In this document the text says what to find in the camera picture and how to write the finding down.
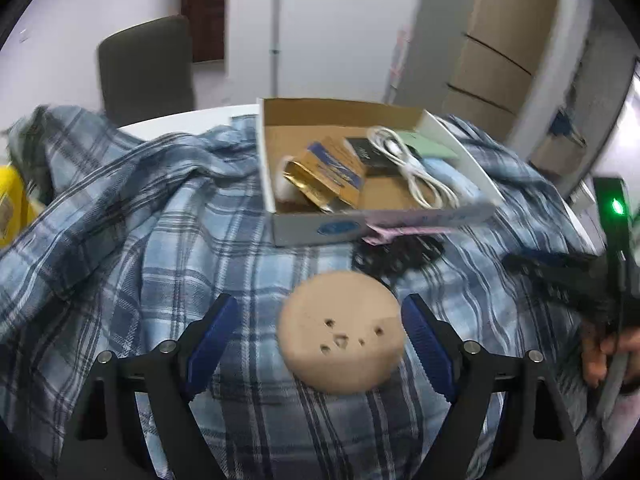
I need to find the white cable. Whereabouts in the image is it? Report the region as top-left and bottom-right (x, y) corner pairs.
(365, 126), (461, 210)

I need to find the light blue tissue pack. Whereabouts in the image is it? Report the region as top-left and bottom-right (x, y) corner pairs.
(422, 158), (486, 205)

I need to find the green card sleeve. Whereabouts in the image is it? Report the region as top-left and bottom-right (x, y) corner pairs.
(397, 130), (459, 162)

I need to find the small black box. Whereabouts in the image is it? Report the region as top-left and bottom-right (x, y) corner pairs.
(344, 138), (398, 177)

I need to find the gold blue packet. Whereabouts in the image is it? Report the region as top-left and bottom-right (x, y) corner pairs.
(285, 136), (366, 214)

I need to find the person's right hand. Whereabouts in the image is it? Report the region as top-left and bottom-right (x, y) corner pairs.
(580, 322), (640, 388)

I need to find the pink black hair comb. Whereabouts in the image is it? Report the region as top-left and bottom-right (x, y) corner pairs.
(352, 228), (445, 287)

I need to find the blue plaid cloth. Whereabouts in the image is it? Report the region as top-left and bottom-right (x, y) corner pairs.
(1, 106), (602, 479)

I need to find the open cardboard box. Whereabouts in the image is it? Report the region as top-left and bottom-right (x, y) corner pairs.
(257, 99), (503, 247)

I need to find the gold refrigerator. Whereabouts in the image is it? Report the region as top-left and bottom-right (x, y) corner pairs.
(389, 0), (561, 141)

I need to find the yellow package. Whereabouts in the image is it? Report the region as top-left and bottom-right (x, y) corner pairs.
(0, 165), (37, 248)

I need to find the dark grey chair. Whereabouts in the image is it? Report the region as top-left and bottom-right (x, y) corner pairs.
(96, 15), (195, 126)

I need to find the dark brown door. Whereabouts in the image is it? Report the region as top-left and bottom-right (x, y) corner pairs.
(181, 0), (227, 63)

